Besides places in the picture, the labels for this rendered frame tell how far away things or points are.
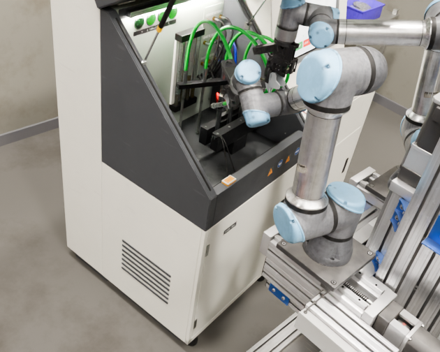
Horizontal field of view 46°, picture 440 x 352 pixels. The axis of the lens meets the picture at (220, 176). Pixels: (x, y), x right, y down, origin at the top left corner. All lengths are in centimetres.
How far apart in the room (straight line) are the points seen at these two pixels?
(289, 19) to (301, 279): 84
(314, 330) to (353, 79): 73
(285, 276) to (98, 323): 119
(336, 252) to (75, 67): 122
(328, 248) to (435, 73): 71
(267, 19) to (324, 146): 112
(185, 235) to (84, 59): 77
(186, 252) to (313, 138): 97
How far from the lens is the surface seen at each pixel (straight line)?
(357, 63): 124
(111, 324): 265
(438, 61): 188
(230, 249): 225
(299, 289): 173
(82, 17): 202
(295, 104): 157
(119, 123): 204
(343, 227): 150
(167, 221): 209
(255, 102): 155
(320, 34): 164
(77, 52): 211
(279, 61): 183
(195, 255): 207
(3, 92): 360
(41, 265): 291
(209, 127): 217
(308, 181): 134
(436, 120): 153
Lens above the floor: 214
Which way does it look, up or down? 37 degrees down
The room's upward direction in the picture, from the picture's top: 9 degrees clockwise
